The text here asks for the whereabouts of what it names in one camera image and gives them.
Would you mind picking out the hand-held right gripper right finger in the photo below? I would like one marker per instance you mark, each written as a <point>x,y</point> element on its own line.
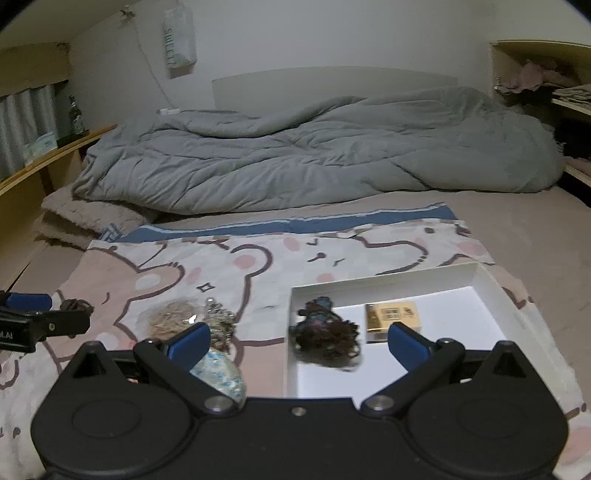
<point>407,346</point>

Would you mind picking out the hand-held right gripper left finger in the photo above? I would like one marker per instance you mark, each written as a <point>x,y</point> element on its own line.
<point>188,345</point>

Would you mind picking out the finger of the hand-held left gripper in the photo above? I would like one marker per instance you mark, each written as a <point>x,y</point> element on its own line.
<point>28,302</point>
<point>64,322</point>

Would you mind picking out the small gold box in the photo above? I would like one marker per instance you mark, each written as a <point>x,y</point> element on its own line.
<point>392,314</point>

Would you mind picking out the blue white patterned pouch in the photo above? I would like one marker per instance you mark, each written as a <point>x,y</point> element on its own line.
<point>221,376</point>

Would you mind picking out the white cardboard box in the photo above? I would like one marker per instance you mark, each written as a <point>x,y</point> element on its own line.
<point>461,295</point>

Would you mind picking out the bag of beige rubber bands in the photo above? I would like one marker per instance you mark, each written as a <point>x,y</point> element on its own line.
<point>166,318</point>

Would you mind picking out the beige fluffy blanket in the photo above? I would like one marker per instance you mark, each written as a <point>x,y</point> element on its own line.
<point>78,217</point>

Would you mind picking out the bear printed blanket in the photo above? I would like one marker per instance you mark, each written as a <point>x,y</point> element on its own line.
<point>258,272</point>

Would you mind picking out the wooden bedside shelf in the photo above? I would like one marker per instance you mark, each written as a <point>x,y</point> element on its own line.
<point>41,164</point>

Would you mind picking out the light tissue box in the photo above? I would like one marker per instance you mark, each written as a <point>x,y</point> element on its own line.
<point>40,146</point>

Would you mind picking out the grey curtain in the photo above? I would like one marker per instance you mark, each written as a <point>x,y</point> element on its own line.
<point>23,129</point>

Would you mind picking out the green glass bottle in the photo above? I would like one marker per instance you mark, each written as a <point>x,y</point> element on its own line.
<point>76,120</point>

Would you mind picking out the grey duvet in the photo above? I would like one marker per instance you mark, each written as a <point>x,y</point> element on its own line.
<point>323,152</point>

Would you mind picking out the white charger plug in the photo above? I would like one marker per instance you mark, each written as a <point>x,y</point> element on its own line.
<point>168,111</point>

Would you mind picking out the pink folded cloth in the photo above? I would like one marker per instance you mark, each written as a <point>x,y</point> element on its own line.
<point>581,165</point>

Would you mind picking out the pink crumpled clothes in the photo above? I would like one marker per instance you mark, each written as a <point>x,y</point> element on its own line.
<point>531,76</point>

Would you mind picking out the hanging white tissue bag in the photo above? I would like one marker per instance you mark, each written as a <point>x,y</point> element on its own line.
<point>179,41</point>

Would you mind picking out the cream open shelf unit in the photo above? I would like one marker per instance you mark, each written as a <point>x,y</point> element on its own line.
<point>501,60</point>

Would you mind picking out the folded patterned cloth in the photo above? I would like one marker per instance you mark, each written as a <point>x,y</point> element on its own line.
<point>575,94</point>

